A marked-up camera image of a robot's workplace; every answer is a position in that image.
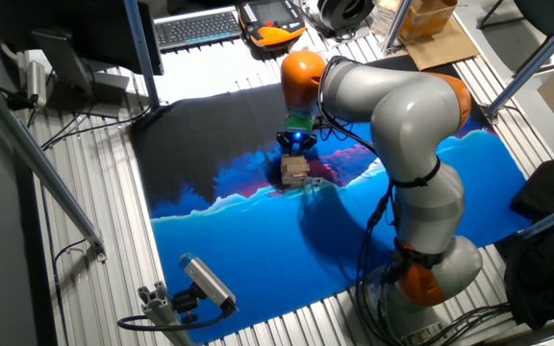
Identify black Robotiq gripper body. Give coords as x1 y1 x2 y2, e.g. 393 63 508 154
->
283 128 315 150

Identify wooden Jenga block tower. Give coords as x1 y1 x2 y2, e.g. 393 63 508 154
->
280 154 312 188

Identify green wrist mounting plate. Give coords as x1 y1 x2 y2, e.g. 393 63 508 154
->
284 114 315 133

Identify blue black printed cloth mat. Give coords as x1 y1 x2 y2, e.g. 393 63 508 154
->
130 55 533 343

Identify orange black teach pendant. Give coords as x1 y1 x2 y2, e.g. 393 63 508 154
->
238 0 307 49

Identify black round spool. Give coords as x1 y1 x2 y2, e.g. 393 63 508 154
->
317 0 376 33

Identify black computer keyboard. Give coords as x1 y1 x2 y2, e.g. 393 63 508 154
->
154 7 242 52

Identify flat brown cardboard sheet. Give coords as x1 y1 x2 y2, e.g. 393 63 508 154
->
399 18 480 71

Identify brown cardboard box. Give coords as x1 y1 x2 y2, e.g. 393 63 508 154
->
399 0 459 42

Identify short aluminium profile stand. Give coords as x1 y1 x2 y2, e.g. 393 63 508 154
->
137 281 194 346

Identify black computer monitor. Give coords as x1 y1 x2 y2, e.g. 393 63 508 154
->
0 0 165 119

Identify black cloth bag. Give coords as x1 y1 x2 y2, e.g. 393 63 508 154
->
501 160 554 331

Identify dark office chair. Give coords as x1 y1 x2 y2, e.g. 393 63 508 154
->
476 0 554 79

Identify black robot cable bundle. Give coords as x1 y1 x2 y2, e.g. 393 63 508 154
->
315 55 403 346

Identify black strap on arm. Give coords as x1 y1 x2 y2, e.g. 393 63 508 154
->
388 156 441 189
390 238 447 269

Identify aluminium frame post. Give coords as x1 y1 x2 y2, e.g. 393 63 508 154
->
122 0 164 110
381 0 414 55

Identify silver camera blue end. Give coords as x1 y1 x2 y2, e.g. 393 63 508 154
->
178 253 239 311

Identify black camera ball mount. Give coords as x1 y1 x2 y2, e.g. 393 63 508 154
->
170 283 202 324

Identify thin black desk cables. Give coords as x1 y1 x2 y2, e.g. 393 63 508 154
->
40 105 154 151

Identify black camera cable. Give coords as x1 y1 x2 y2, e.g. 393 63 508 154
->
116 300 233 334

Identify black cables at base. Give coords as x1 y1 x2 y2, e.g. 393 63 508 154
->
420 301 515 346

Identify small silver camera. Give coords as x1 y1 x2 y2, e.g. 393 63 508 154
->
25 60 48 110

